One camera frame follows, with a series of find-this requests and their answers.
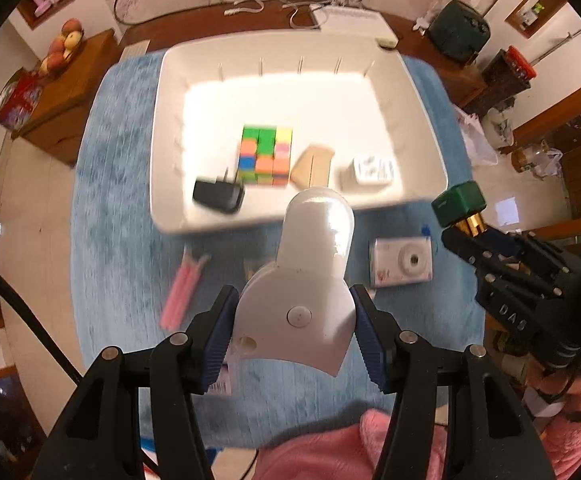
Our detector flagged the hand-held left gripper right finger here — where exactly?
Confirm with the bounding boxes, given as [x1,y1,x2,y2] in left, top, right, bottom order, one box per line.
[349,285,557,480]

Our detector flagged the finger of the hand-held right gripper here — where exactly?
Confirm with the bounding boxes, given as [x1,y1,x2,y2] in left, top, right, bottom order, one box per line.
[487,229,581,282]
[442,224,567,312]

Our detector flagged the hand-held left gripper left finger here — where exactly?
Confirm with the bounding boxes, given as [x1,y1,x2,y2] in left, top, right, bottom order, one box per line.
[30,285,241,480]

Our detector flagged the blue label clear box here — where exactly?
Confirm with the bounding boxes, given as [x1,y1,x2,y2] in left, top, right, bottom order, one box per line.
[210,360,234,396]

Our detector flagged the pink plastic stick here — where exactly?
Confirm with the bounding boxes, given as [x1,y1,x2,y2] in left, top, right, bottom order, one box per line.
[160,255,211,331]

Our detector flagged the green cap gold bottle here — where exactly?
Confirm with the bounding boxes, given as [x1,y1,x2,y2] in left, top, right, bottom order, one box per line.
[431,181,487,235]

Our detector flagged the white digital camera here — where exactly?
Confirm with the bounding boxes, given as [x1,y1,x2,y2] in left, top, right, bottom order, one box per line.
[369,236,434,289]

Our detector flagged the white plastic hand tool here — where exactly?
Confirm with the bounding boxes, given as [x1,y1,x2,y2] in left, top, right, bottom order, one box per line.
[228,186,359,378]

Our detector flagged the black charger plug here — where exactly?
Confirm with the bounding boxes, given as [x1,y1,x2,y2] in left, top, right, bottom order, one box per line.
[192,167,246,216]

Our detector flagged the white plastic adapter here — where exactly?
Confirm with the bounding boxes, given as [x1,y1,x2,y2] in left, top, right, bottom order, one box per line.
[341,156,397,192]

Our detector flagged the tan wedge block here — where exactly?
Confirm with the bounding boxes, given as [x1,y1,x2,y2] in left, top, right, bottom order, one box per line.
[290,144,335,192]

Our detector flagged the colourful puzzle cube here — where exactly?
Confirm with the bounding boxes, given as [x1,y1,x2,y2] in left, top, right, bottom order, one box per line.
[235,125,294,187]

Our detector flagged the white storage box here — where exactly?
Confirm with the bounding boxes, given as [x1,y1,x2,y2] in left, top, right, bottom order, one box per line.
[149,30,449,236]

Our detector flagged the person's right forearm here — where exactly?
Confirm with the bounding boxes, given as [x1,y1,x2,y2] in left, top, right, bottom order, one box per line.
[521,355,581,480]

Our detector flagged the amber liquid bottle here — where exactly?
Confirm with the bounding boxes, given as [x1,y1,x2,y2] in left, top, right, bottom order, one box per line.
[513,145,541,174]

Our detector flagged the clear plastic bag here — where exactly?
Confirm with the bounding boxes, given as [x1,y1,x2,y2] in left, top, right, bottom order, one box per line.
[533,142,565,179]

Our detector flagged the white plastic bag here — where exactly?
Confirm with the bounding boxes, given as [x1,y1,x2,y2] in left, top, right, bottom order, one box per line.
[453,105,499,167]

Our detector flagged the white waste bin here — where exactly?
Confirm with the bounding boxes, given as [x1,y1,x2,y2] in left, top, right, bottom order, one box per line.
[488,106,517,149]

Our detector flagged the pink fleece robe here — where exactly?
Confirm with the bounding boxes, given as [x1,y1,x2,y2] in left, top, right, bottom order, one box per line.
[258,407,451,480]

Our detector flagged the black bin with red lid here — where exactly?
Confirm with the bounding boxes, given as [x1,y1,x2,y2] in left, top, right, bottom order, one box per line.
[481,50,527,117]

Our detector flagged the red lid jar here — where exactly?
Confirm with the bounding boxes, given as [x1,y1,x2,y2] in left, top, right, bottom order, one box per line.
[505,46,539,81]

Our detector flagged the long thin stick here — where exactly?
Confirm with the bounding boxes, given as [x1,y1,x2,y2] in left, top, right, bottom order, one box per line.
[541,27,581,59]

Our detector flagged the white router box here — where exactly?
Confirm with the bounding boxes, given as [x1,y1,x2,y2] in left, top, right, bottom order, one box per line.
[315,4,400,51]

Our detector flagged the wooden side cabinet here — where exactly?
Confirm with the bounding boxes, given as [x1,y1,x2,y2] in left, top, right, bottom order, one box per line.
[10,30,121,168]

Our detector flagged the beige paper sheet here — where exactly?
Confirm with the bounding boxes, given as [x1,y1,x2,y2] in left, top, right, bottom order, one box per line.
[120,40,152,62]

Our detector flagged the thick black cable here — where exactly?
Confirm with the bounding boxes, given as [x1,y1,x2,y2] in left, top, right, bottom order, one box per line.
[0,255,84,388]

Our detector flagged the white wall niche shelf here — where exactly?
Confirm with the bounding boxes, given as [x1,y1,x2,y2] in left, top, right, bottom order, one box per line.
[5,0,96,51]
[481,0,581,61]

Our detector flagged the white charging cable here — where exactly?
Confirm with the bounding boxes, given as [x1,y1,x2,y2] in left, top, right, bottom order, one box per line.
[223,0,321,31]

